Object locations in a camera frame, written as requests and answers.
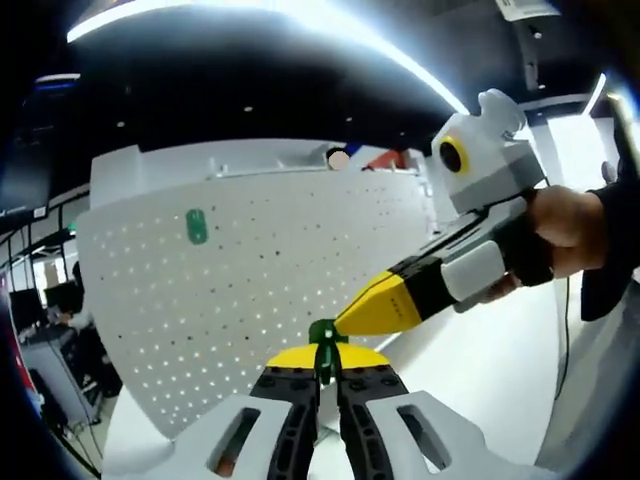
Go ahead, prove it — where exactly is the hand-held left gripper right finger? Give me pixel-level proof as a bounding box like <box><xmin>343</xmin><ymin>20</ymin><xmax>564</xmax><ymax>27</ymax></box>
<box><xmin>330</xmin><ymin>343</ymin><xmax>490</xmax><ymax>480</ymax></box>

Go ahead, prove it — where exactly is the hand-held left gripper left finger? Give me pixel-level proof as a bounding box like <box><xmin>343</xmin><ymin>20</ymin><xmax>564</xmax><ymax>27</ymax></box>
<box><xmin>171</xmin><ymin>343</ymin><xmax>322</xmax><ymax>480</ymax></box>

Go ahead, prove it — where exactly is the green hook assembly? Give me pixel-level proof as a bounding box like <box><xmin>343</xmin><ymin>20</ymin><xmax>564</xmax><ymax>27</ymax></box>
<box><xmin>184</xmin><ymin>208</ymin><xmax>209</xmax><ymax>246</ymax></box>
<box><xmin>307</xmin><ymin>318</ymin><xmax>350</xmax><ymax>387</ymax></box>

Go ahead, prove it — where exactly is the white perforated mounting plate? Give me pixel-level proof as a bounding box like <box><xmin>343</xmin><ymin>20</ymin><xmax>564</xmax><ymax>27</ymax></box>
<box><xmin>74</xmin><ymin>172</ymin><xmax>439</xmax><ymax>444</ymax></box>

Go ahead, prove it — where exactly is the person's right hand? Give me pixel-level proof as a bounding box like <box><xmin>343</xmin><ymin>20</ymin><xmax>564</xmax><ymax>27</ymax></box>
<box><xmin>487</xmin><ymin>185</ymin><xmax>609</xmax><ymax>304</ymax></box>

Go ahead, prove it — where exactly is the long ceiling light strip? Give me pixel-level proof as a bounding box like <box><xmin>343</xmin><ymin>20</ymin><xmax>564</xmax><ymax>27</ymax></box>
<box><xmin>67</xmin><ymin>0</ymin><xmax>469</xmax><ymax>114</ymax></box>

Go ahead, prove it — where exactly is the white desk partition panel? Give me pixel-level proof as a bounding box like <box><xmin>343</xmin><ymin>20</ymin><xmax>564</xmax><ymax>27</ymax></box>
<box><xmin>88</xmin><ymin>141</ymin><xmax>434</xmax><ymax>214</ymax></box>

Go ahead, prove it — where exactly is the black desktop monitor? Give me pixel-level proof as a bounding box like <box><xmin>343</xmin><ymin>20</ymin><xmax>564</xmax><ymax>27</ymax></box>
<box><xmin>9</xmin><ymin>287</ymin><xmax>49</xmax><ymax>326</ymax></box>

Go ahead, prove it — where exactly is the large dark display screen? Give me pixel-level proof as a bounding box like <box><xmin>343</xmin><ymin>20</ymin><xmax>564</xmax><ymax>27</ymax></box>
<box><xmin>0</xmin><ymin>74</ymin><xmax>56</xmax><ymax>219</ymax></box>

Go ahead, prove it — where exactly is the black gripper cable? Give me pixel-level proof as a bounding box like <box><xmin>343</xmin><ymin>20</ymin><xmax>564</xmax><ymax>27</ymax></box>
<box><xmin>552</xmin><ymin>274</ymin><xmax>571</xmax><ymax>401</ymax></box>

